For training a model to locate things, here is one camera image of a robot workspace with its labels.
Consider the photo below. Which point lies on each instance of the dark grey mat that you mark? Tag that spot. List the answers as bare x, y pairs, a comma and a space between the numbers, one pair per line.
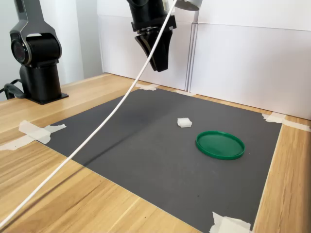
145, 157

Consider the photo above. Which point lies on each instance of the round green lid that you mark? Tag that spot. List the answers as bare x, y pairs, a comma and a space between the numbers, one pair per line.
219, 145

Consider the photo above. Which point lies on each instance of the white tape patch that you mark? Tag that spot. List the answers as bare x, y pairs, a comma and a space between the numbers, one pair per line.
184, 92
226, 224
274, 118
145, 87
36, 132

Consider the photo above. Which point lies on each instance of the white gripper camera box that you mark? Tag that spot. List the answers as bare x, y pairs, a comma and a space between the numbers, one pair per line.
189, 4

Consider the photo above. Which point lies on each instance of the small white plastic terminal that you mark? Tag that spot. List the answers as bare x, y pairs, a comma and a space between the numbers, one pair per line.
184, 122

